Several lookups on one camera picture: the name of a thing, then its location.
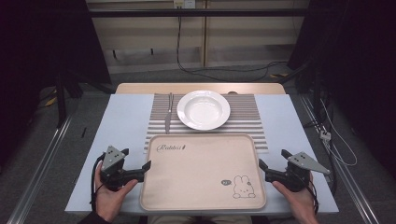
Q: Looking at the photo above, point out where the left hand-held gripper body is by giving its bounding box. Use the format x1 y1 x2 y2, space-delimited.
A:
99 145 146 192

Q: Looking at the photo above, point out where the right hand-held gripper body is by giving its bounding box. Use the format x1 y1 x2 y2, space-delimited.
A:
265 151 332 193

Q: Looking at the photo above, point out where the beige tray with rabbit print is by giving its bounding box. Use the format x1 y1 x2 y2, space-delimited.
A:
138 133 268 213

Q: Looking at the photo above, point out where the person's right hand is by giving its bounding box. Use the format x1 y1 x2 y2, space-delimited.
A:
272 172 320 224

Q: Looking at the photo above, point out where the person's left hand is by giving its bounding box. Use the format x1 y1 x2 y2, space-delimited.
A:
94 161 139 224

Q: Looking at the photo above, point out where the striped placemat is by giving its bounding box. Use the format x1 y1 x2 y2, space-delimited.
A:
143 92 270 154

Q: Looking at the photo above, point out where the silver table knife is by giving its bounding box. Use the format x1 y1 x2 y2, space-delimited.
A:
164 91 174 135

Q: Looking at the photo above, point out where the wooden table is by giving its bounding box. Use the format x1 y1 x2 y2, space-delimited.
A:
115 81 287 95

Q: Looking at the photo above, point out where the person's lap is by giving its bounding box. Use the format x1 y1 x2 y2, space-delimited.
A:
147 215 254 224

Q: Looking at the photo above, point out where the white deep plate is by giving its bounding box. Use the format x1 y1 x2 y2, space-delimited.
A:
176 90 232 132

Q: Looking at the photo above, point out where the black metal stand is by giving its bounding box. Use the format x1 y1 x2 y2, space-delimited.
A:
54 70 85 129

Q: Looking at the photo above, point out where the black curtain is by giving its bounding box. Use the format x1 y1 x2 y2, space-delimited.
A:
0 0 112 166
286 0 396 171

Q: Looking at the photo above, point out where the black horizontal bar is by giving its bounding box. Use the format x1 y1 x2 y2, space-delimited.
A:
88 7 310 19

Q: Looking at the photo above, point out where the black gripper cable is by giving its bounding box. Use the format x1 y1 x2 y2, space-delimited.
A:
90 151 107 206
306 174 320 217

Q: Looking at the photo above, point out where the metal floor rail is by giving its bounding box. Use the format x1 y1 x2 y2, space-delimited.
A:
5 115 78 224
298 93 381 224

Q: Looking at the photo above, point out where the white cable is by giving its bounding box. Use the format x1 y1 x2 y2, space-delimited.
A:
319 98 359 167

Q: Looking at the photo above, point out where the long black floor cable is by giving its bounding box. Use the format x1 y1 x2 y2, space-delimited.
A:
176 15 289 83

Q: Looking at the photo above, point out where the white wall outlet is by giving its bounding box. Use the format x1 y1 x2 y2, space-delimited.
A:
173 0 197 9

